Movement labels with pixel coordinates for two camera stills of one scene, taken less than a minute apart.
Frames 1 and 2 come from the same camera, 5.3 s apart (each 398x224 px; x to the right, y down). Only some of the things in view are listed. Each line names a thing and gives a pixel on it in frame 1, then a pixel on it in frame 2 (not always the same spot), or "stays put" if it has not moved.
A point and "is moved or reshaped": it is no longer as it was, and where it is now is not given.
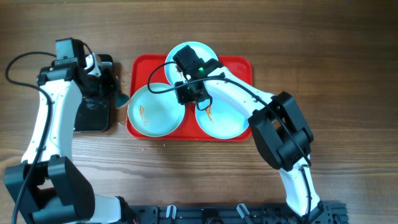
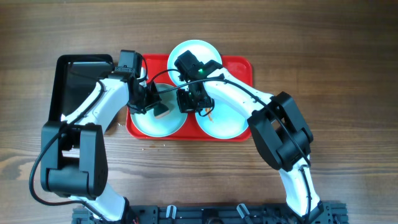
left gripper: [104, 86] → [148, 98]
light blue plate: [156, 114] stays put
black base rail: [324, 213] stays put
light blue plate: [224, 119] stays put
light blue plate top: [172, 74] stays put
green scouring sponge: [120, 99] is moved or reshaped
